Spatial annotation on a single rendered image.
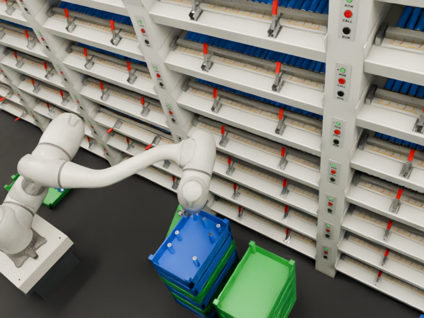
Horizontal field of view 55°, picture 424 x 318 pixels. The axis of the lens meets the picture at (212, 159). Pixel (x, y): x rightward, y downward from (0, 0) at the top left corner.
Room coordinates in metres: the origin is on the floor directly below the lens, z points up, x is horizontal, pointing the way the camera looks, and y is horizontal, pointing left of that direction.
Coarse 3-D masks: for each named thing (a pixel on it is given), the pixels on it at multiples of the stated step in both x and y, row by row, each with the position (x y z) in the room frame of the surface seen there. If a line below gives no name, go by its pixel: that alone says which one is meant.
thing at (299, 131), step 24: (192, 96) 1.23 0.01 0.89; (216, 96) 1.13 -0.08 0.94; (240, 96) 1.12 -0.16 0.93; (216, 120) 1.12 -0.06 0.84; (240, 120) 1.04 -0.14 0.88; (264, 120) 1.00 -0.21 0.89; (288, 120) 0.97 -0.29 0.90; (312, 120) 0.91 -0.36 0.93; (288, 144) 0.91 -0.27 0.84; (312, 144) 0.85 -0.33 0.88
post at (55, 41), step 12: (24, 0) 1.76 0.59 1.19; (36, 0) 1.76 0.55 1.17; (24, 12) 1.80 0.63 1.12; (36, 12) 1.74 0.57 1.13; (36, 24) 1.77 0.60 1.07; (48, 36) 1.74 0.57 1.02; (72, 72) 1.75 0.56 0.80; (72, 84) 1.75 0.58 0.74; (72, 96) 1.80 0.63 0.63; (84, 108) 1.76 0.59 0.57; (108, 156) 1.78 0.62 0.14
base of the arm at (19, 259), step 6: (36, 234) 1.23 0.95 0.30; (36, 240) 1.19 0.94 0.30; (42, 240) 1.18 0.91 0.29; (30, 246) 1.15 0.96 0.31; (36, 246) 1.16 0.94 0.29; (18, 252) 1.12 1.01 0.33; (24, 252) 1.13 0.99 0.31; (30, 252) 1.12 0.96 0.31; (36, 252) 1.13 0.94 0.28; (12, 258) 1.13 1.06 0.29; (18, 258) 1.12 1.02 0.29; (24, 258) 1.11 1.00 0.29; (36, 258) 1.10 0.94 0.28; (18, 264) 1.09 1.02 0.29
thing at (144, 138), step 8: (96, 104) 1.78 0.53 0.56; (96, 112) 1.76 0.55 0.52; (96, 120) 1.73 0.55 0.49; (104, 120) 1.70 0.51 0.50; (112, 120) 1.68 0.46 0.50; (120, 128) 1.61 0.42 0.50; (128, 128) 1.58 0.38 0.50; (136, 128) 1.56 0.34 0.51; (128, 136) 1.58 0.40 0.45; (136, 136) 1.52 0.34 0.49; (144, 136) 1.50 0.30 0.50; (152, 136) 1.48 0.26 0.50; (152, 144) 1.43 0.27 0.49; (160, 144) 1.41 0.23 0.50
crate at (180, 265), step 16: (192, 224) 0.98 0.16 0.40; (208, 224) 0.96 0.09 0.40; (224, 224) 0.90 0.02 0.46; (176, 240) 0.92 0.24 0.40; (192, 240) 0.90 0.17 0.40; (208, 240) 0.88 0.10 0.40; (160, 256) 0.86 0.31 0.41; (176, 256) 0.84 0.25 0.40; (192, 256) 0.83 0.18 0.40; (208, 256) 0.78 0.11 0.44; (176, 272) 0.78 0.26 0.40; (192, 272) 0.76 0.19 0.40
